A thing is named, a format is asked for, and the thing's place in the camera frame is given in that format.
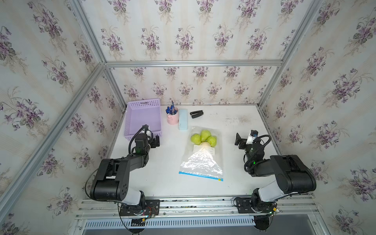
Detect clear zip-top bag blue seal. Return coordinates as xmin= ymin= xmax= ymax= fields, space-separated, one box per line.
xmin=179 ymin=126 xmax=224 ymax=181

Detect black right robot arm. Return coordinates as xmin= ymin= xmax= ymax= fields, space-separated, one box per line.
xmin=234 ymin=130 xmax=316 ymax=214

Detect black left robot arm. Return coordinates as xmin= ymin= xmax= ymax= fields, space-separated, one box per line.
xmin=84 ymin=124 xmax=159 ymax=216

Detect green pear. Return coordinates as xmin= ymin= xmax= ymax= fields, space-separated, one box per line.
xmin=191 ymin=134 xmax=201 ymax=145
xmin=206 ymin=136 xmax=217 ymax=147
xmin=200 ymin=130 xmax=212 ymax=142

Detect pink pen cup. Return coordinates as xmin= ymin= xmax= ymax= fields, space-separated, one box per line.
xmin=167 ymin=112 xmax=179 ymax=125

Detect purple plastic basket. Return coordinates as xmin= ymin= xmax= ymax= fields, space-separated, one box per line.
xmin=124 ymin=99 xmax=162 ymax=141

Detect blue pens bundle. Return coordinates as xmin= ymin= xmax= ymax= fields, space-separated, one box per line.
xmin=165 ymin=101 xmax=178 ymax=116

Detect light blue flat case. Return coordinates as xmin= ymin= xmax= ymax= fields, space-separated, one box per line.
xmin=179 ymin=109 xmax=188 ymax=131

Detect black stapler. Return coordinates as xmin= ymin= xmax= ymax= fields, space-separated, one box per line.
xmin=190 ymin=110 xmax=204 ymax=119

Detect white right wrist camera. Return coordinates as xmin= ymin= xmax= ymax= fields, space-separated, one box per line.
xmin=246 ymin=130 xmax=258 ymax=145

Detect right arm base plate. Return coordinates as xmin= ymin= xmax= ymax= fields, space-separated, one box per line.
xmin=233 ymin=197 xmax=277 ymax=214

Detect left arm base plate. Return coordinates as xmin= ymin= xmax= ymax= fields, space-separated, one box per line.
xmin=119 ymin=199 xmax=161 ymax=217

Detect aluminium mounting rail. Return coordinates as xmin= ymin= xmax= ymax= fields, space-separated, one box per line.
xmin=69 ymin=195 xmax=329 ymax=235

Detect aluminium frame bars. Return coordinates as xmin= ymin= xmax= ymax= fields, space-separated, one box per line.
xmin=1 ymin=1 xmax=322 ymax=219

